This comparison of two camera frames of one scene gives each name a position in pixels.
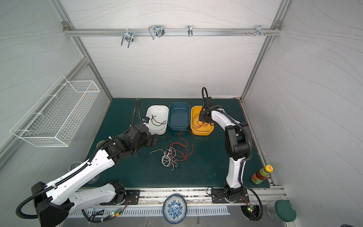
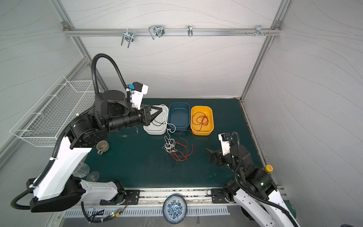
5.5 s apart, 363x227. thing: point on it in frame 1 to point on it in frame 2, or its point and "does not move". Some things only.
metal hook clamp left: [129, 37] does not move
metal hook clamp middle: [157, 30] does not move
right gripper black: [204, 116] to [218, 158]
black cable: [162, 123] does not move
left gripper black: [150, 140] to [144, 112]
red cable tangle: [179, 151] does not move
